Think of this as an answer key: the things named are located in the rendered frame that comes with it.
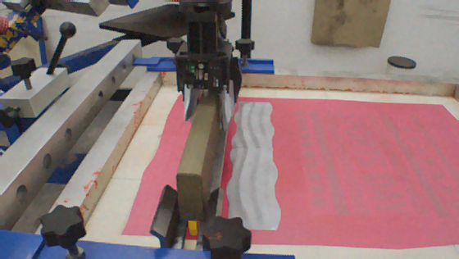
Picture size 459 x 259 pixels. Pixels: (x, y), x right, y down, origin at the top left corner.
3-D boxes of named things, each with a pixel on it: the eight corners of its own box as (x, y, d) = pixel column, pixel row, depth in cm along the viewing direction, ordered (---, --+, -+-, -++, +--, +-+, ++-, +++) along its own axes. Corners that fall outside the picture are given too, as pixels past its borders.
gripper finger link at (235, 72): (215, 106, 54) (205, 55, 50) (216, 101, 56) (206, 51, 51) (245, 102, 53) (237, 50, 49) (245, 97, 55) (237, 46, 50)
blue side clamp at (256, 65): (272, 85, 85) (274, 58, 82) (273, 94, 81) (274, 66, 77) (154, 82, 87) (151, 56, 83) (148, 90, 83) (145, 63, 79)
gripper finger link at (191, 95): (174, 142, 53) (179, 88, 48) (180, 122, 58) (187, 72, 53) (193, 145, 53) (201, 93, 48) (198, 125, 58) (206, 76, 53)
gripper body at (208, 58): (175, 97, 47) (168, 8, 40) (186, 72, 54) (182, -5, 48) (231, 98, 47) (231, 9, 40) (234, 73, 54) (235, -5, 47)
